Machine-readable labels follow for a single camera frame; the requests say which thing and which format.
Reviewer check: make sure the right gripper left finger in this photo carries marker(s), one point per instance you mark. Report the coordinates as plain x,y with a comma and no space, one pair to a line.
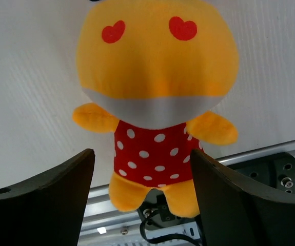
48,208

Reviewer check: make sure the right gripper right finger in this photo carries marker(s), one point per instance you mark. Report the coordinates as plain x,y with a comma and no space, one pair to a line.
237,210

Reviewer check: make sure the yellow dotted plush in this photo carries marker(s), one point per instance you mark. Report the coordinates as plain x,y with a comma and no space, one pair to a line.
153,70

